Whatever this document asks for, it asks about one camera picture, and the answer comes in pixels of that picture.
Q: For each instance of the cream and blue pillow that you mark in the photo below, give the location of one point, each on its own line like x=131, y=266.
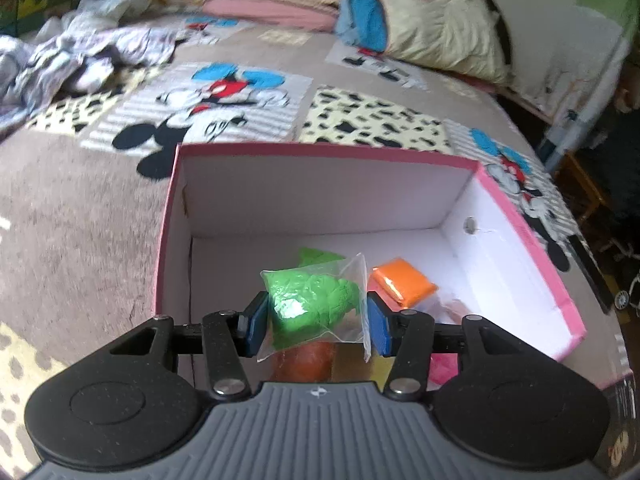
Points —
x=430, y=20

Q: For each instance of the pink clay packet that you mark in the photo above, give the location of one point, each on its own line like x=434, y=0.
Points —
x=444, y=365

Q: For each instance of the yellow clay packet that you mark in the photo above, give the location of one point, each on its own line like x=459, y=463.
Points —
x=358, y=366

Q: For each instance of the crumpled floral grey cloth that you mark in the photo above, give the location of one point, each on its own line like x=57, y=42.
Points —
x=75, y=62

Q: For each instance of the pink cardboard box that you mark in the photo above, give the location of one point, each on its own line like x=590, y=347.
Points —
x=350, y=240

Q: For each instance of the green clay packet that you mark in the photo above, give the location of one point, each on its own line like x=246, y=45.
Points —
x=313, y=256

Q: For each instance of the dark orange clay packet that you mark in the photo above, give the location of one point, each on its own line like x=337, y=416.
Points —
x=303, y=363

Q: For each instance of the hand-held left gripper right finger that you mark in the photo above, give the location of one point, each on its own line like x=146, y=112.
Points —
x=376, y=324

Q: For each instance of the cartoon mouse printed blanket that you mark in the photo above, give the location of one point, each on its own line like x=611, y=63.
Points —
x=165, y=160

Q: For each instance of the pink pillow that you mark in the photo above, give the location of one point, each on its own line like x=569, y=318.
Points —
x=272, y=12

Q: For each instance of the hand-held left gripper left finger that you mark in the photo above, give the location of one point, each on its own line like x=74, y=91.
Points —
x=257, y=321

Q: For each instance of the green clay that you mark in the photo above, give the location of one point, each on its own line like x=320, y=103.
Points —
x=306, y=305

